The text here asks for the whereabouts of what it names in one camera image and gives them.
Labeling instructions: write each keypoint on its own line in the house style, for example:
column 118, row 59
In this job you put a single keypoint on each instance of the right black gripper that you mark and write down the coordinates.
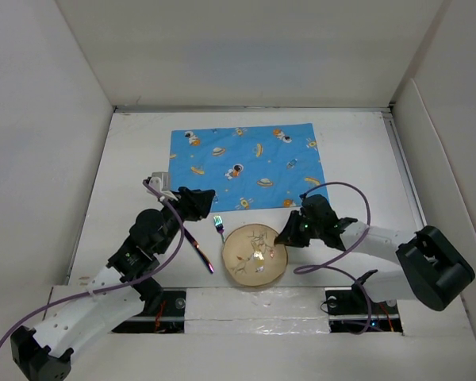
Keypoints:
column 289, row 236

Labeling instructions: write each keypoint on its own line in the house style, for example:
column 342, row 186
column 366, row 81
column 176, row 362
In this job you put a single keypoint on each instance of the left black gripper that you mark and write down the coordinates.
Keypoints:
column 194, row 203

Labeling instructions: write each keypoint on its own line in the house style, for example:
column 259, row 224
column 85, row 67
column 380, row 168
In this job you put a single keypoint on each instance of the iridescent rainbow fork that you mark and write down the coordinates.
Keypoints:
column 218, row 224

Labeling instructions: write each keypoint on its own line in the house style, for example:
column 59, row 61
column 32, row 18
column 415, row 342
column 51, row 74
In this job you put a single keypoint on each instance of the iridescent rainbow knife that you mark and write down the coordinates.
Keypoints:
column 196, row 246

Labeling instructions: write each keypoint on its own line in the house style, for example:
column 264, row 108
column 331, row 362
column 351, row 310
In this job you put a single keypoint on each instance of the beige bird-pattern plate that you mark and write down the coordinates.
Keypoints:
column 251, row 258

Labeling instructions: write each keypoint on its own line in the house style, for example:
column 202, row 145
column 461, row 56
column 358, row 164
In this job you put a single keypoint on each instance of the blue space-print placemat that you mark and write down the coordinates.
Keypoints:
column 248, row 168

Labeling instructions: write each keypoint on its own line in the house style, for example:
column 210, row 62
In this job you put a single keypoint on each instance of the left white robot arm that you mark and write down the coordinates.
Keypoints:
column 124, row 288

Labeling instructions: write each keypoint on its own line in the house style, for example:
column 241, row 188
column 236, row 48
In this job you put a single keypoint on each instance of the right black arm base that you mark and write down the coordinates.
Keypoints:
column 351, row 310

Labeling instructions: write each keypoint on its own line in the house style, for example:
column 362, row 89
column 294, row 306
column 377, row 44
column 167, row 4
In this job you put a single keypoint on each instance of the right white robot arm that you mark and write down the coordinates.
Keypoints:
column 430, row 269

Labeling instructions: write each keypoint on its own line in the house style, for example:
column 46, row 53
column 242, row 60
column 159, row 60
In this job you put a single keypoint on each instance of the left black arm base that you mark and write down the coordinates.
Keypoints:
column 167, row 318

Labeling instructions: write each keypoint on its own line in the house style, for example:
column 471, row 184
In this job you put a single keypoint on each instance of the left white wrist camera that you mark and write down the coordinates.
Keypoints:
column 159, row 184

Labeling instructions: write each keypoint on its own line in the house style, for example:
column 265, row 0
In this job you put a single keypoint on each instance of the white taped front rail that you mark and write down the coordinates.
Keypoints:
column 272, row 311

